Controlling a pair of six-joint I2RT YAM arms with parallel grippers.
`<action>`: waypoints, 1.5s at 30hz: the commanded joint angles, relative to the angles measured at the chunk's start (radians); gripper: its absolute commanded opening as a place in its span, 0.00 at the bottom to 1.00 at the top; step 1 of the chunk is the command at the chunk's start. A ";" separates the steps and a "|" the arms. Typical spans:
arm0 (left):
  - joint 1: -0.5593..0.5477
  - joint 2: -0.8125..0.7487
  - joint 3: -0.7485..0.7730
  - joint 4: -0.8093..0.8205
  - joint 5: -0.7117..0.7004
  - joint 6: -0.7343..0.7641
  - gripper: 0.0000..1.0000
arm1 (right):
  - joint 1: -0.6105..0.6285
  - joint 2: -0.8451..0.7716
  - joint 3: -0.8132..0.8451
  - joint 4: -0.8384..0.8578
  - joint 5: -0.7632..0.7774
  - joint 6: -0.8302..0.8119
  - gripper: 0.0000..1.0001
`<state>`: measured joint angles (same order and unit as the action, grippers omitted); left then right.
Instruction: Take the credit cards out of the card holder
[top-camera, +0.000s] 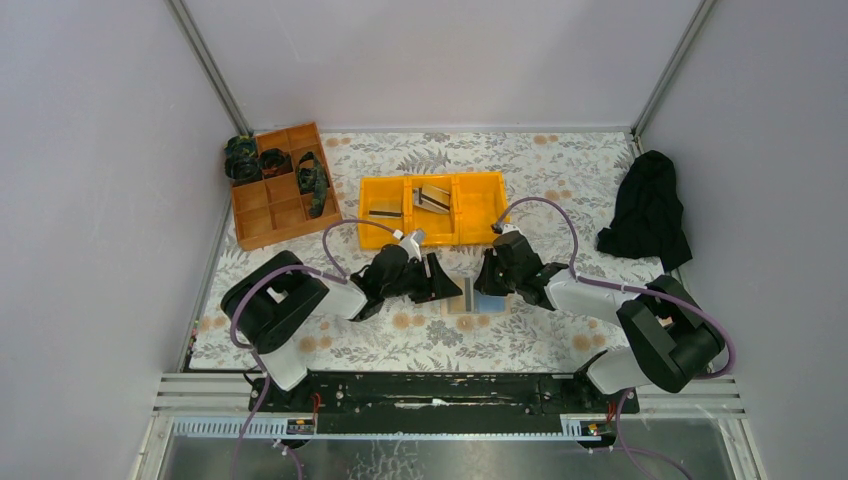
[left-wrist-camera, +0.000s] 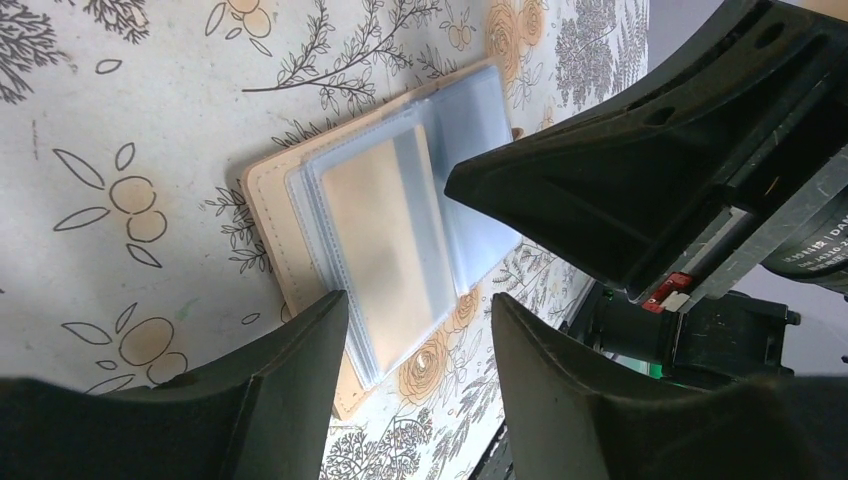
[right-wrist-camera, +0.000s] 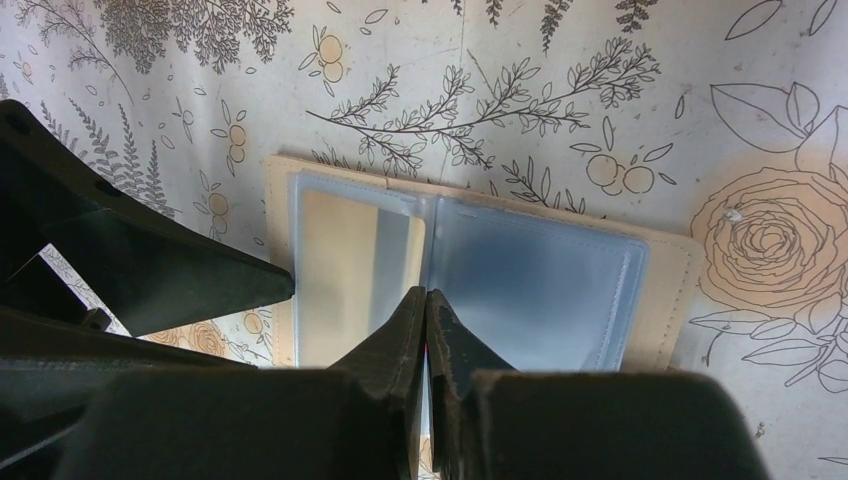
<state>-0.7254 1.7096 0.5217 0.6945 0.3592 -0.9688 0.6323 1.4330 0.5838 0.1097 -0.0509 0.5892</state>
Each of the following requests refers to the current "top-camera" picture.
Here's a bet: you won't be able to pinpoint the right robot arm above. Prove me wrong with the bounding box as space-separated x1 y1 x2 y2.
474 231 727 395

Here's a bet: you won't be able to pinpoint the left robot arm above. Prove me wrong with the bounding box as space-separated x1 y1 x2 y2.
220 245 462 391

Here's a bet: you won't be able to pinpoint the card in left bin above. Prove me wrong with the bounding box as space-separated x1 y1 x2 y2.
367 209 404 219

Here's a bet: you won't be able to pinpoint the card in bin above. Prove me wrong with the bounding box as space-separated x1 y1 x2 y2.
413 184 451 214
367 209 404 219

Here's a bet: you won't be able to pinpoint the card in middle bin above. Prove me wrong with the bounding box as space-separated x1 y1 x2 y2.
413 184 451 214

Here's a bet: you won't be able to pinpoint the yellow three-compartment bin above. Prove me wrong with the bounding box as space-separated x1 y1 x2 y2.
358 172 508 249

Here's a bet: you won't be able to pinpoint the camo belt in tray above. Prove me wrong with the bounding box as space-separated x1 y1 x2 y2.
296 151 329 218

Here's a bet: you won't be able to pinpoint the orange compartment tray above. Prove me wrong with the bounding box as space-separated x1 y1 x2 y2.
231 122 341 251

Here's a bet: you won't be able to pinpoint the black cloth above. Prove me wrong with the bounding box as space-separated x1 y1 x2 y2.
596 150 693 272

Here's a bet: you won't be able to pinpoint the rolled belt in tray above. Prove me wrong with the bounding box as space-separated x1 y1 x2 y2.
258 148 294 179

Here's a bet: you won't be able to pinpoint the rolled camo belt outside tray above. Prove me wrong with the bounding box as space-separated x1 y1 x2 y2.
224 135 262 186

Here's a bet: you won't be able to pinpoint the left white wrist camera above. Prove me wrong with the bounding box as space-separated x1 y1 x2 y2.
393 229 427 260

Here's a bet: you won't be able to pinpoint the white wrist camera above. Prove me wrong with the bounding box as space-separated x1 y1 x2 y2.
393 229 427 260
491 222 521 237

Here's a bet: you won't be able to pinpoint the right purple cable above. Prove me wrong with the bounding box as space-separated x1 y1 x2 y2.
492 195 738 480

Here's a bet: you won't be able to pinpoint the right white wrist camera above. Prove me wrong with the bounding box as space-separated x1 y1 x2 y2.
491 222 521 237

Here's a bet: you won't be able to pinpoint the aluminium frame rails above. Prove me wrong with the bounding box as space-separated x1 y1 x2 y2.
154 371 767 479

